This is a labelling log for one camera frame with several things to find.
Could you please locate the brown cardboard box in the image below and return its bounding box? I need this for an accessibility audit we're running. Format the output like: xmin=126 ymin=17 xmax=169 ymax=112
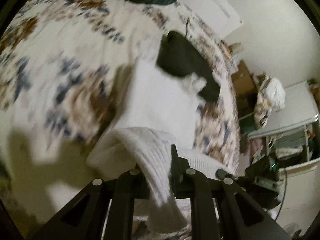
xmin=231 ymin=60 xmax=258 ymax=118

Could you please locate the black folded garment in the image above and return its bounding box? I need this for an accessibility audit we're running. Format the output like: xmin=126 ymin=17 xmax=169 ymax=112
xmin=157 ymin=31 xmax=220 ymax=103

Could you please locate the white wardrobe with shelves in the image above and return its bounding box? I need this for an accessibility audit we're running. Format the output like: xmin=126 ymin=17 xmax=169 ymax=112
xmin=249 ymin=81 xmax=319 ymax=209

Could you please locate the white knitted sweater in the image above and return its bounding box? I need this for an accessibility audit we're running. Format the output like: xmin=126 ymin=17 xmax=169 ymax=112
xmin=86 ymin=60 xmax=223 ymax=233

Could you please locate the floral bed blanket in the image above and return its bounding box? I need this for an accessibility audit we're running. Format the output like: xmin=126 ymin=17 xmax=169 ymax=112
xmin=1 ymin=0 xmax=240 ymax=239

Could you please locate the white bed headboard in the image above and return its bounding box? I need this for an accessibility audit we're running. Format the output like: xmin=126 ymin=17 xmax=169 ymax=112
xmin=179 ymin=0 xmax=243 ymax=38

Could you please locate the pile of clothes on chair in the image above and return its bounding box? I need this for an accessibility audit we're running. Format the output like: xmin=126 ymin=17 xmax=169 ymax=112
xmin=253 ymin=72 xmax=286 ymax=129

